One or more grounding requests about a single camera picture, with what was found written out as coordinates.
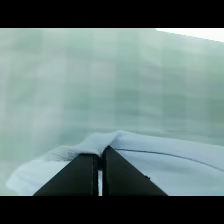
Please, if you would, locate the white garment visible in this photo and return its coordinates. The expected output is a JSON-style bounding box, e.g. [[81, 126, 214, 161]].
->
[[5, 129, 224, 197]]

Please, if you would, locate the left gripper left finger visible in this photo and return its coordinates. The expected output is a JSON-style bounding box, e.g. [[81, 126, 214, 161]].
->
[[32, 152, 100, 197]]

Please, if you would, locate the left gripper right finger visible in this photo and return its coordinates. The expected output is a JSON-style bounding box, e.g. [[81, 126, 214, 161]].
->
[[101, 145, 169, 197]]

